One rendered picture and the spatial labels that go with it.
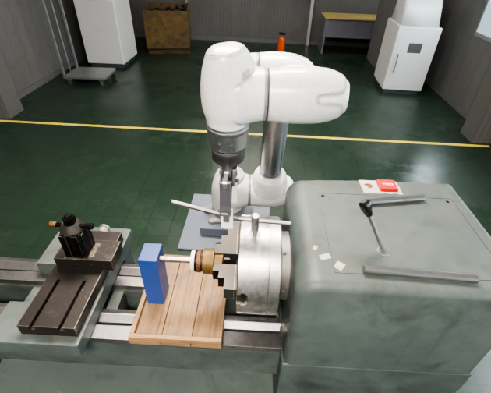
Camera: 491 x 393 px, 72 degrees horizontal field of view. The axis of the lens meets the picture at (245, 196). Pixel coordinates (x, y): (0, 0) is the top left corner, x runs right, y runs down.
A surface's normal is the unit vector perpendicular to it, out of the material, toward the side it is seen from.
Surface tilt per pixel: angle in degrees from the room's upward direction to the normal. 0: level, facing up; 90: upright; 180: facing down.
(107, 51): 90
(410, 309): 90
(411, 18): 71
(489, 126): 90
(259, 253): 30
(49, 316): 0
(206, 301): 0
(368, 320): 90
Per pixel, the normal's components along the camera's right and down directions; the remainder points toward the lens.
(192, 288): 0.03, -0.80
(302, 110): 0.04, 0.69
